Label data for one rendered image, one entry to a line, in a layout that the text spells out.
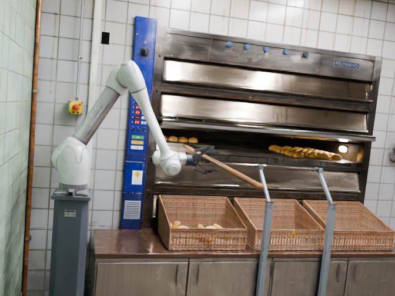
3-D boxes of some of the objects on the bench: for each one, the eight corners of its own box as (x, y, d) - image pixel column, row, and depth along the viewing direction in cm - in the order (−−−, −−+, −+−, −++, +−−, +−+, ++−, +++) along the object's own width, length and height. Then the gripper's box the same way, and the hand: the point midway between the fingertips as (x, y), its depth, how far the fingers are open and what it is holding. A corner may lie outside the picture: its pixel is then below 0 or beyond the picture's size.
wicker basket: (229, 230, 338) (232, 197, 336) (291, 231, 354) (295, 198, 352) (253, 251, 292) (257, 212, 289) (324, 251, 308) (328, 214, 305)
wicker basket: (154, 229, 324) (157, 194, 321) (224, 229, 339) (227, 196, 336) (167, 251, 277) (170, 210, 275) (247, 251, 292) (250, 212, 290)
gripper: (186, 140, 273) (218, 143, 279) (182, 176, 276) (214, 178, 281) (188, 141, 266) (221, 144, 272) (184, 178, 268) (218, 180, 274)
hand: (215, 161), depth 276 cm, fingers open, 11 cm apart
